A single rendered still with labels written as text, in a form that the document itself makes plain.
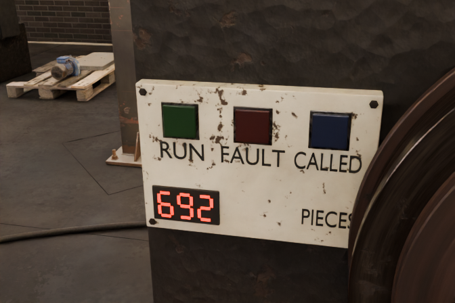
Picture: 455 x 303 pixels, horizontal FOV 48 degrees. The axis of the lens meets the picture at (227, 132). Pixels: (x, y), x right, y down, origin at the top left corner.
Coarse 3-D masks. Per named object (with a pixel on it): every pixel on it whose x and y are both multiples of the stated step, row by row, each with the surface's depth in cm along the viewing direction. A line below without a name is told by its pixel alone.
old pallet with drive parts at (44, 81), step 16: (48, 64) 536; (32, 80) 475; (48, 80) 474; (64, 80) 474; (80, 80) 473; (96, 80) 478; (112, 80) 516; (16, 96) 472; (48, 96) 466; (80, 96) 460
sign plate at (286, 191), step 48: (144, 96) 55; (192, 96) 54; (240, 96) 53; (288, 96) 52; (336, 96) 51; (144, 144) 57; (192, 144) 56; (240, 144) 55; (288, 144) 54; (144, 192) 60; (192, 192) 58; (240, 192) 57; (288, 192) 56; (336, 192) 55; (288, 240) 58; (336, 240) 57
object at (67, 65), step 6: (60, 60) 471; (66, 60) 472; (72, 60) 475; (54, 66) 464; (60, 66) 466; (66, 66) 471; (72, 66) 482; (78, 66) 475; (54, 72) 466; (60, 72) 468; (66, 72) 470; (72, 72) 486; (78, 72) 492; (60, 78) 467
